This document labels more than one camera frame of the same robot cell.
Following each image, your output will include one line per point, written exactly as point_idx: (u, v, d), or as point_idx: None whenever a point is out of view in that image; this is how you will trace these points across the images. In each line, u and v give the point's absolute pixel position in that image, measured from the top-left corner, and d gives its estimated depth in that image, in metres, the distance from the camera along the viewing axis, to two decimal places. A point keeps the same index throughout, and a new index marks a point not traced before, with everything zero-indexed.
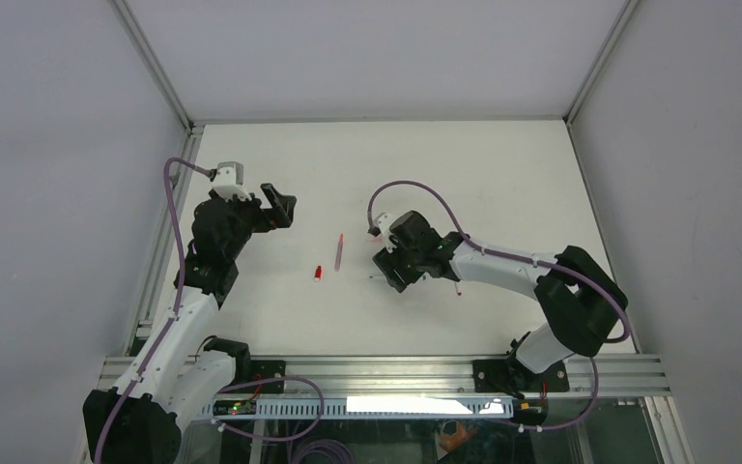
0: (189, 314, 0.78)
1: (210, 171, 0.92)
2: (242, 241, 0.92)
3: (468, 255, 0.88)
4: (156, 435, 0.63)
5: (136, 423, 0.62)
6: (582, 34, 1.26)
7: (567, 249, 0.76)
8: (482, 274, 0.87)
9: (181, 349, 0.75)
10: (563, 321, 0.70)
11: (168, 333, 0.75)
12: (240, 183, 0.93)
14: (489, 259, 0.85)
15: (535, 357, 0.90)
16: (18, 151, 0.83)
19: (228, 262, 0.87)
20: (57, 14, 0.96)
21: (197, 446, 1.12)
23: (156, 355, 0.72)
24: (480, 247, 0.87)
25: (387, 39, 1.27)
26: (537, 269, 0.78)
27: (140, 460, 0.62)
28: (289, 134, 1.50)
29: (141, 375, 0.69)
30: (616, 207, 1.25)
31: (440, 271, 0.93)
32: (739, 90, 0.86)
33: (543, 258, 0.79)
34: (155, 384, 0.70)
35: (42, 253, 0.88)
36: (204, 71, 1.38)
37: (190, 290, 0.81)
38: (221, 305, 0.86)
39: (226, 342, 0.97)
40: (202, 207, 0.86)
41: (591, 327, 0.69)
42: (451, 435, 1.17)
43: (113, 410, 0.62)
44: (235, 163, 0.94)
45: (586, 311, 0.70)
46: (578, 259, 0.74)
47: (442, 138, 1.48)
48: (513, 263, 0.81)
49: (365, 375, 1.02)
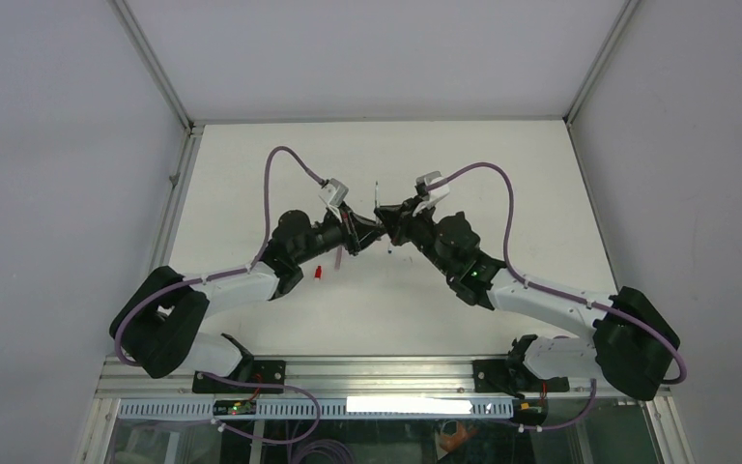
0: (258, 275, 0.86)
1: (322, 180, 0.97)
2: (315, 253, 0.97)
3: (507, 286, 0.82)
4: (178, 333, 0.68)
5: (175, 313, 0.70)
6: (583, 34, 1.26)
7: (622, 289, 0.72)
8: (521, 305, 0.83)
9: (239, 291, 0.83)
10: (621, 368, 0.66)
11: (238, 275, 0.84)
12: (334, 204, 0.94)
14: (531, 293, 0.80)
15: (546, 365, 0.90)
16: (17, 151, 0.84)
19: (296, 269, 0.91)
20: (57, 15, 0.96)
21: (198, 446, 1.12)
23: (224, 276, 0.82)
24: (524, 278, 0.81)
25: (387, 38, 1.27)
26: (592, 310, 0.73)
27: (151, 342, 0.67)
28: (289, 134, 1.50)
29: (208, 280, 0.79)
30: (616, 208, 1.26)
31: (474, 300, 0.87)
32: (739, 91, 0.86)
33: (597, 299, 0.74)
34: (211, 293, 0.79)
35: (41, 254, 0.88)
36: (204, 71, 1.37)
37: (263, 265, 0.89)
38: (271, 298, 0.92)
39: (238, 340, 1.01)
40: (289, 215, 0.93)
41: (650, 373, 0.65)
42: (451, 436, 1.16)
43: (166, 288, 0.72)
44: (341, 187, 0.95)
45: (644, 357, 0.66)
46: (633, 302, 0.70)
47: (443, 139, 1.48)
48: (562, 302, 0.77)
49: (365, 375, 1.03)
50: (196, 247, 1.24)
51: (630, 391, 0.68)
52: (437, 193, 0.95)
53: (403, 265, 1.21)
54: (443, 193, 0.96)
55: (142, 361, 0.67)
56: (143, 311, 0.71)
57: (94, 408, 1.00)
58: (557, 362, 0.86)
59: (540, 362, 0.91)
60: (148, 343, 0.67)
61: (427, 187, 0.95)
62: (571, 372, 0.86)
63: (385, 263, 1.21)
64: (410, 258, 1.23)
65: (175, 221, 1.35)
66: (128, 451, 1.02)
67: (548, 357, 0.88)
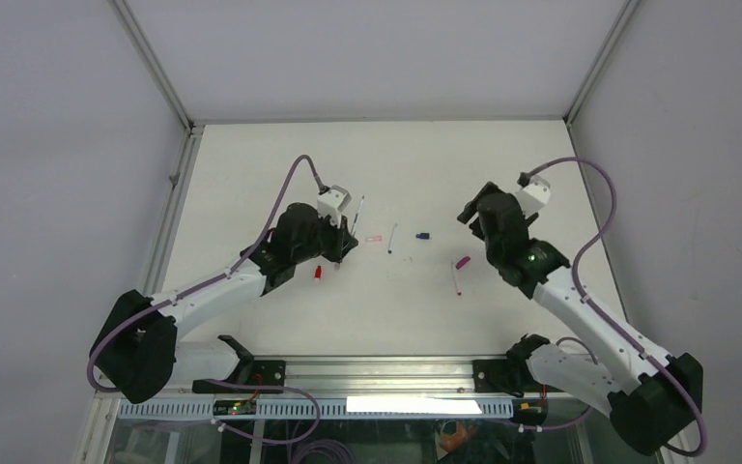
0: (241, 278, 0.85)
1: (325, 187, 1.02)
2: (308, 253, 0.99)
3: (563, 292, 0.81)
4: (151, 362, 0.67)
5: (144, 343, 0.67)
6: (583, 33, 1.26)
7: (682, 355, 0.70)
8: (563, 314, 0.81)
9: (214, 303, 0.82)
10: (642, 425, 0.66)
11: (214, 283, 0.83)
12: (339, 208, 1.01)
14: (586, 310, 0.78)
15: (549, 376, 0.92)
16: (16, 150, 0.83)
19: (291, 261, 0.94)
20: (57, 14, 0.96)
21: (197, 446, 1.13)
23: (196, 292, 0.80)
24: (585, 293, 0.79)
25: (388, 37, 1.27)
26: (643, 362, 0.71)
27: (127, 372, 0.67)
28: (288, 134, 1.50)
29: (177, 300, 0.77)
30: (616, 208, 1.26)
31: (518, 280, 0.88)
32: (739, 90, 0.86)
33: (652, 353, 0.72)
34: (182, 312, 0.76)
35: (41, 254, 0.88)
36: (203, 70, 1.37)
37: (249, 264, 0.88)
38: (262, 294, 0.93)
39: (236, 341, 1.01)
40: (295, 207, 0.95)
41: (663, 440, 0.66)
42: (451, 435, 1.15)
43: (134, 316, 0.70)
44: (346, 191, 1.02)
45: (669, 426, 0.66)
46: (688, 372, 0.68)
47: (443, 140, 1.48)
48: (618, 340, 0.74)
49: (364, 375, 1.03)
50: (195, 247, 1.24)
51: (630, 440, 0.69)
52: (532, 189, 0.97)
53: (403, 265, 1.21)
54: (542, 194, 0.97)
55: (122, 387, 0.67)
56: (119, 337, 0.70)
57: (94, 408, 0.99)
58: (560, 375, 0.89)
59: (544, 371, 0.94)
60: (125, 373, 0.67)
61: (529, 178, 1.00)
62: (570, 389, 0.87)
63: (385, 264, 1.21)
64: (409, 258, 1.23)
65: (175, 221, 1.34)
66: (129, 451, 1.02)
67: (555, 368, 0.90)
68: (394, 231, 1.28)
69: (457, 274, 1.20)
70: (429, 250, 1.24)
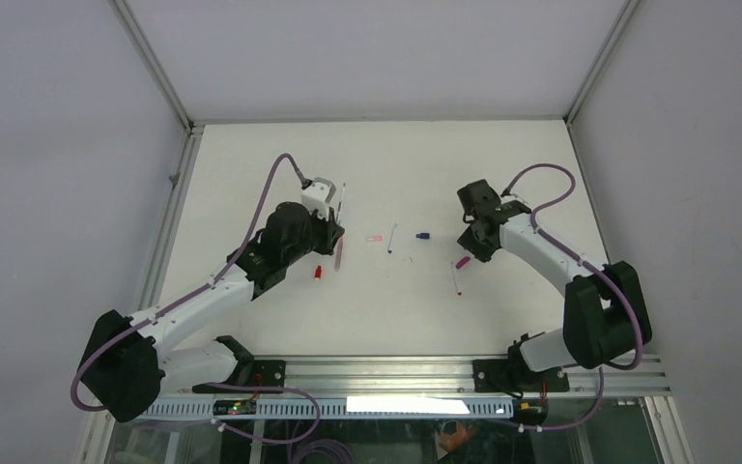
0: (225, 288, 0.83)
1: (306, 183, 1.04)
2: (296, 255, 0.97)
3: (520, 227, 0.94)
4: (136, 382, 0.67)
5: (127, 363, 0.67)
6: (583, 33, 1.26)
7: (618, 262, 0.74)
8: (522, 246, 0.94)
9: (198, 314, 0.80)
10: (579, 328, 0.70)
11: (197, 295, 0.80)
12: (327, 202, 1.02)
14: (536, 237, 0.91)
15: (537, 357, 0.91)
16: (16, 150, 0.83)
19: (281, 262, 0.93)
20: (56, 14, 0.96)
21: (197, 447, 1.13)
23: (176, 307, 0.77)
24: (535, 224, 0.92)
25: (387, 37, 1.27)
26: (580, 268, 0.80)
27: (112, 395, 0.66)
28: (289, 134, 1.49)
29: (156, 318, 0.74)
30: (616, 208, 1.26)
31: (487, 231, 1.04)
32: (739, 90, 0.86)
33: (589, 260, 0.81)
34: (161, 332, 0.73)
35: (40, 254, 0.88)
36: (203, 70, 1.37)
37: (235, 271, 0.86)
38: (252, 297, 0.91)
39: (235, 342, 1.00)
40: (285, 207, 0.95)
41: (602, 344, 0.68)
42: (451, 435, 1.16)
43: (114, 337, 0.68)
44: (330, 184, 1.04)
45: (605, 328, 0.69)
46: (623, 276, 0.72)
47: (442, 140, 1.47)
48: (560, 255, 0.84)
49: (365, 375, 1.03)
50: (196, 247, 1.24)
51: (577, 353, 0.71)
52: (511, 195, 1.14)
53: (403, 265, 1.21)
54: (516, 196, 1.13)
55: (108, 406, 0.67)
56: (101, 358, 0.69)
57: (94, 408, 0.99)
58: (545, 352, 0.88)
59: (533, 354, 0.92)
60: (109, 396, 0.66)
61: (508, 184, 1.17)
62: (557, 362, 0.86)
63: (385, 263, 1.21)
64: (409, 258, 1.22)
65: (175, 221, 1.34)
66: (128, 451, 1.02)
67: (539, 345, 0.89)
68: (394, 230, 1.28)
69: (457, 274, 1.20)
70: (429, 250, 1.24)
